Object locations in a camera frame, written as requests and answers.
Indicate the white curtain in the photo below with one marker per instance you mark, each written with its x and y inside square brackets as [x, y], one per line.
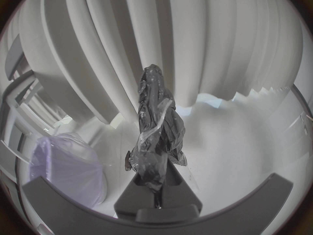
[195, 33]

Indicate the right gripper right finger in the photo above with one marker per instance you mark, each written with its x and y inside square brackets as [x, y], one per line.
[178, 192]

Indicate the black plastic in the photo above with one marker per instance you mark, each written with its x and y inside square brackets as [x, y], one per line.
[156, 121]

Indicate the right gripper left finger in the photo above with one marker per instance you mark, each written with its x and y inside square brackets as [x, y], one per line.
[132, 199]

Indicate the purple plastic bag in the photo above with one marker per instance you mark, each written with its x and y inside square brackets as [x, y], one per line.
[40, 155]

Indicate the grey padded white chair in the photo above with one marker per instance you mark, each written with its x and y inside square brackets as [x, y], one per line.
[14, 57]

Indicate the white trash bin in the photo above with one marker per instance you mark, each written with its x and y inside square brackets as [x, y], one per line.
[80, 175]

